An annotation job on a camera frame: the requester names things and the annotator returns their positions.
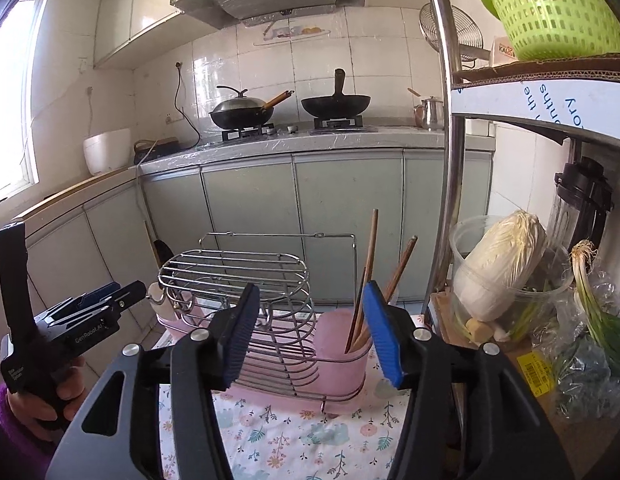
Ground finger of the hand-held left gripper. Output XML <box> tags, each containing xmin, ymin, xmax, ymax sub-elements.
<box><xmin>37</xmin><ymin>280</ymin><xmax>148</xmax><ymax>333</ymax></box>
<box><xmin>44</xmin><ymin>281</ymin><xmax>123</xmax><ymax>320</ymax></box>

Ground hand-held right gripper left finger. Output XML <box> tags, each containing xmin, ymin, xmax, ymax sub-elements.
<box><xmin>44</xmin><ymin>282</ymin><xmax>261</xmax><ymax>480</ymax></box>

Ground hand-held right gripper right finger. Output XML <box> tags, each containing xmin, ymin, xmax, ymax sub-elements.
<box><xmin>362</xmin><ymin>280</ymin><xmax>576</xmax><ymax>480</ymax></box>

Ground brown wooden chopstick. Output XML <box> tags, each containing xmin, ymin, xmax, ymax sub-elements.
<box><xmin>357</xmin><ymin>235</ymin><xmax>419</xmax><ymax>348</ymax></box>
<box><xmin>345</xmin><ymin>267</ymin><xmax>368</xmax><ymax>353</ymax></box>
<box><xmin>352</xmin><ymin>208</ymin><xmax>379</xmax><ymax>351</ymax></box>

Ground black plastic spoon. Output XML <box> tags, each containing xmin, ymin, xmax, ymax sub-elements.
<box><xmin>152</xmin><ymin>239</ymin><xmax>174</xmax><ymax>281</ymax></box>

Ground pink plastic utensil cup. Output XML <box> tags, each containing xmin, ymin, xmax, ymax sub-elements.
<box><xmin>156</xmin><ymin>292</ymin><xmax>211</xmax><ymax>333</ymax></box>
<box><xmin>312</xmin><ymin>309</ymin><xmax>375</xmax><ymax>401</ymax></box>

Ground dark brown chopstick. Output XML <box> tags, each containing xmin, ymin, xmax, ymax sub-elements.
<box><xmin>142</xmin><ymin>219</ymin><xmax>161</xmax><ymax>261</ymax></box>

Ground metal wire utensil rack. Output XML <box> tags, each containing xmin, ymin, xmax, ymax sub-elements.
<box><xmin>157</xmin><ymin>231</ymin><xmax>373</xmax><ymax>413</ymax></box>

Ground person's left forearm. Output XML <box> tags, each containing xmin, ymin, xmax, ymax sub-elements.
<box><xmin>0</xmin><ymin>382</ymin><xmax>58</xmax><ymax>480</ymax></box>

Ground person's left hand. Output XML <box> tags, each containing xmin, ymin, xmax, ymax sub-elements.
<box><xmin>7</xmin><ymin>354</ymin><xmax>88</xmax><ymax>442</ymax></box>

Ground pink plastic drip tray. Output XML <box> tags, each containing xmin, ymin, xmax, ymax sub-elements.
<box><xmin>157</xmin><ymin>317</ymin><xmax>368</xmax><ymax>413</ymax></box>

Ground ginger piece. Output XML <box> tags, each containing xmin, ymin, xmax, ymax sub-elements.
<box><xmin>464</xmin><ymin>316</ymin><xmax>495</xmax><ymax>345</ymax></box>

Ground floral printed cloth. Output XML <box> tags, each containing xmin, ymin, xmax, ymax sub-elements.
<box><xmin>157</xmin><ymin>342</ymin><xmax>431</xmax><ymax>480</ymax></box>

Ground grey kitchen cabinet unit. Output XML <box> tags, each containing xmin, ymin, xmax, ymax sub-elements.
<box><xmin>0</xmin><ymin>147</ymin><xmax>493</xmax><ymax>361</ymax></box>

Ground napa cabbage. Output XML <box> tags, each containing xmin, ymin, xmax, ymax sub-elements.
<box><xmin>452</xmin><ymin>210</ymin><xmax>550</xmax><ymax>323</ymax></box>

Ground white bucket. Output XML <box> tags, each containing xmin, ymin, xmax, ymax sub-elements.
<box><xmin>83</xmin><ymin>127</ymin><xmax>133</xmax><ymax>177</ymax></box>

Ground dark brown box appliance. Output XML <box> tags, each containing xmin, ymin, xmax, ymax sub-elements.
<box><xmin>134</xmin><ymin>137</ymin><xmax>181</xmax><ymax>166</ymax></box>

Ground bagged vegetables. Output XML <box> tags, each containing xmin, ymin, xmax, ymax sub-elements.
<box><xmin>449</xmin><ymin>215</ymin><xmax>576</xmax><ymax>346</ymax></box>

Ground window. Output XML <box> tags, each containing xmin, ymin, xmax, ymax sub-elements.
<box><xmin>0</xmin><ymin>0</ymin><xmax>50</xmax><ymax>206</ymax></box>

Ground gas stove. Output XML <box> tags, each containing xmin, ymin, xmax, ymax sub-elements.
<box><xmin>221</xmin><ymin>115</ymin><xmax>365</xmax><ymax>142</ymax></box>

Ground green onions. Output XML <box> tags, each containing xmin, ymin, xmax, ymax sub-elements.
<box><xmin>570</xmin><ymin>239</ymin><xmax>620</xmax><ymax>361</ymax></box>

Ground clear plastic bag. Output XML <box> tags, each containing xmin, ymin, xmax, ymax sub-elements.
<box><xmin>532</xmin><ymin>265</ymin><xmax>620</xmax><ymax>426</ymax></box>

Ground dark wok lid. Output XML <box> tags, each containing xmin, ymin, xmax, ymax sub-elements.
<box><xmin>210</xmin><ymin>85</ymin><xmax>268</xmax><ymax>113</ymax></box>

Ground small copper pot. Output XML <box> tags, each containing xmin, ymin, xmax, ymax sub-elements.
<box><xmin>407</xmin><ymin>87</ymin><xmax>427</xmax><ymax>128</ymax></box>

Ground steel kettle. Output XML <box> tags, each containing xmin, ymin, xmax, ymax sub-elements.
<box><xmin>419</xmin><ymin>96</ymin><xmax>447</xmax><ymax>132</ymax></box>

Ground steel storage shelf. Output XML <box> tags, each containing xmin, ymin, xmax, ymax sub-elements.
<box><xmin>419</xmin><ymin>0</ymin><xmax>620</xmax><ymax>361</ymax></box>

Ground black blender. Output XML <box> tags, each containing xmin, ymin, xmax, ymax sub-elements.
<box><xmin>547</xmin><ymin>156</ymin><xmax>615</xmax><ymax>261</ymax></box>

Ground green plastic basket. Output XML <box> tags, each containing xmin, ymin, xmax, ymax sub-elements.
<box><xmin>479</xmin><ymin>0</ymin><xmax>620</xmax><ymax>62</ymax></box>

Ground white cable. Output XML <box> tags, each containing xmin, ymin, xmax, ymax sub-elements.
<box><xmin>137</xmin><ymin>140</ymin><xmax>158</xmax><ymax>171</ymax></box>

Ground black wok orange wooden handle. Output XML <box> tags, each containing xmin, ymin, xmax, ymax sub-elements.
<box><xmin>208</xmin><ymin>89</ymin><xmax>295</xmax><ymax>131</ymax></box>

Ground black power cable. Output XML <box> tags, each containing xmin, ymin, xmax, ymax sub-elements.
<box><xmin>174</xmin><ymin>62</ymin><xmax>201</xmax><ymax>151</ymax></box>

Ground black wok dark handle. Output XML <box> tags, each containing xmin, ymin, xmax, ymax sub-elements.
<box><xmin>301</xmin><ymin>68</ymin><xmax>371</xmax><ymax>118</ymax></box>

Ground white wall cabinet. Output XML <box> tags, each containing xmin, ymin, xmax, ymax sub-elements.
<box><xmin>92</xmin><ymin>0</ymin><xmax>191</xmax><ymax>70</ymax></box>

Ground wall decal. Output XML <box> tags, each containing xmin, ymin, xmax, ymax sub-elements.
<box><xmin>252</xmin><ymin>22</ymin><xmax>333</xmax><ymax>47</ymax></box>

